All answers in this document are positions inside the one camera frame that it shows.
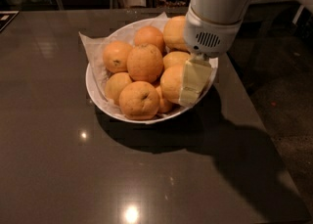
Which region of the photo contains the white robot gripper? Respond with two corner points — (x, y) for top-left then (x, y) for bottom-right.
(179, 7), (242, 107)

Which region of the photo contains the large orange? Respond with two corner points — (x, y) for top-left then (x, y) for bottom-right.
(160, 65), (184, 104)

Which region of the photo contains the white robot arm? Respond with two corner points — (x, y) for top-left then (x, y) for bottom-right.
(179, 0), (313, 107)

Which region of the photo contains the white ceramic bowl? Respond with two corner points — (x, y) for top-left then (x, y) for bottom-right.
(84, 17), (219, 125)

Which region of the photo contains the orange middle right small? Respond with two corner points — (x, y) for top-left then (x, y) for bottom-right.
(163, 51), (191, 69)

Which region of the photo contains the small hidden orange bottom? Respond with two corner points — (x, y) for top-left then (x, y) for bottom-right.
(156, 85), (173, 113)

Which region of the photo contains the orange top right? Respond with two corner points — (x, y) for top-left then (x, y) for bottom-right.
(163, 16), (187, 51)

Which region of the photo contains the orange centre top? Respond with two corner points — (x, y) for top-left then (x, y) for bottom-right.
(127, 44), (163, 83)

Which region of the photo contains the orange top middle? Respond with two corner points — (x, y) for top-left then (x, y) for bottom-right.
(134, 25), (165, 52)

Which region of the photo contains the orange front bottom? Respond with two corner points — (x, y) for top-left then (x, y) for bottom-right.
(119, 81), (160, 120)

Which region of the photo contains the white paper liner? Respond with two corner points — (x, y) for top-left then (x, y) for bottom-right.
(78, 11), (184, 119)

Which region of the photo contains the orange left with spot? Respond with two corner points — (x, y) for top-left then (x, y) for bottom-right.
(103, 40), (133, 73)

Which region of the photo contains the orange lower left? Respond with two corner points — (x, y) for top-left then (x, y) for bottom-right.
(105, 72), (132, 105)

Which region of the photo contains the dark side counter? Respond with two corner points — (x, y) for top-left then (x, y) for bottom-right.
(244, 0), (311, 25)

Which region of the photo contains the black white card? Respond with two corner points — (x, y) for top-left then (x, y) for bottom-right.
(0, 11), (19, 32)

